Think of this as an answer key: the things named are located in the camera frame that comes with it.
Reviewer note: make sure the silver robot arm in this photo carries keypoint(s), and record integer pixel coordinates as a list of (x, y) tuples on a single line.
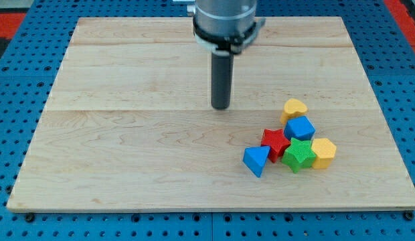
[(226, 27)]

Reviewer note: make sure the blue triangle block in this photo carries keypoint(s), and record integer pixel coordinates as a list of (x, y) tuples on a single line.
[(255, 159)]

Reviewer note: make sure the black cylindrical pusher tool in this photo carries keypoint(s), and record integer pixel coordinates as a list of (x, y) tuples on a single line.
[(221, 80)]

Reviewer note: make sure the red star block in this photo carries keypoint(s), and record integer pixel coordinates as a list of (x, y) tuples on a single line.
[(277, 142)]

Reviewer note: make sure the wooden board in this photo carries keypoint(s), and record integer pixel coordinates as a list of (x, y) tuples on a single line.
[(128, 125)]

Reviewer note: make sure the yellow heart block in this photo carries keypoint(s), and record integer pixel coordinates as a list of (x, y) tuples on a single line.
[(293, 108)]

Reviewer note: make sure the blue cube block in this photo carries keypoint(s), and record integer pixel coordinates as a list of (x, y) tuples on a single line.
[(299, 128)]

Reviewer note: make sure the green star block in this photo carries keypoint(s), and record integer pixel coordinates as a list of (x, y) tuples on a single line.
[(298, 155)]

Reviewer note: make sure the yellow hexagon block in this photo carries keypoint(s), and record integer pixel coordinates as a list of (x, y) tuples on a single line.
[(325, 151)]

